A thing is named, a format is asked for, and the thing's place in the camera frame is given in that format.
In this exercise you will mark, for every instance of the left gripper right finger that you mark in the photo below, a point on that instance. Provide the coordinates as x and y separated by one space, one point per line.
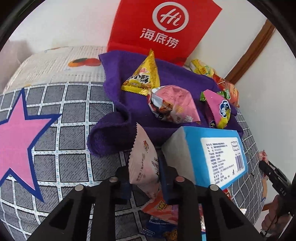
177 190

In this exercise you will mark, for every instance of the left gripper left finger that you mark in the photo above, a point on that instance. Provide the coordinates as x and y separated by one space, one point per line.
115 190

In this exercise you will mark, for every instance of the white pink snack packet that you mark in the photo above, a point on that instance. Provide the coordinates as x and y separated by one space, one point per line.
143 164

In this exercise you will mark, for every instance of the red snack packet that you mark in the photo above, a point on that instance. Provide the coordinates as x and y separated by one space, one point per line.
228 193

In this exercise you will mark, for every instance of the pink yellow snack packet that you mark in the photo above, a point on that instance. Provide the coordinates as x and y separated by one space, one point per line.
217 109

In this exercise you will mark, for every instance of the green snack packet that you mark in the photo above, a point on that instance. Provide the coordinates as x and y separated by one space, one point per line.
225 94

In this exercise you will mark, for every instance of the yellow triangular snack packet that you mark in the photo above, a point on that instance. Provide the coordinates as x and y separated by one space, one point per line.
145 77

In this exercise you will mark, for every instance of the person's right hand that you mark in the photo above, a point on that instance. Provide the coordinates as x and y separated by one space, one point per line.
273 223

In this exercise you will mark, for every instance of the orange toy snack packet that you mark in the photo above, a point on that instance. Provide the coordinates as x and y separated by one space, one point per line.
161 210

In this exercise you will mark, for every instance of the blue tissue pack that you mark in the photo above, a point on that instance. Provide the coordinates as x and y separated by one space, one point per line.
206 156

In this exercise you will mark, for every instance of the dark blue cookie packet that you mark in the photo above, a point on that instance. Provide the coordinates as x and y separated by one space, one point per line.
158 228

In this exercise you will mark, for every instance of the purple towel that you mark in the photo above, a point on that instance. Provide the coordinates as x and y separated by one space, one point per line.
116 131

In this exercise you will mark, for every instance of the grey checkered tablecloth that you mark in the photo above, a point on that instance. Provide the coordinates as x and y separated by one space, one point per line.
63 161

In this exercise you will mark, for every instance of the orange chips bag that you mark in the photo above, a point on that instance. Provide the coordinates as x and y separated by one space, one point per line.
230 89

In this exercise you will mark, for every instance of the yellow chips bag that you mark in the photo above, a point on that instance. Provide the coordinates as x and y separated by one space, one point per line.
199 67

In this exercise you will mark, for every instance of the red paper shopping bag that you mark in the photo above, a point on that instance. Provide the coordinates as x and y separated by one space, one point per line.
172 29

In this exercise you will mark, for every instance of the brown wooden door frame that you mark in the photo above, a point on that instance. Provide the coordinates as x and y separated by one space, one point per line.
252 53

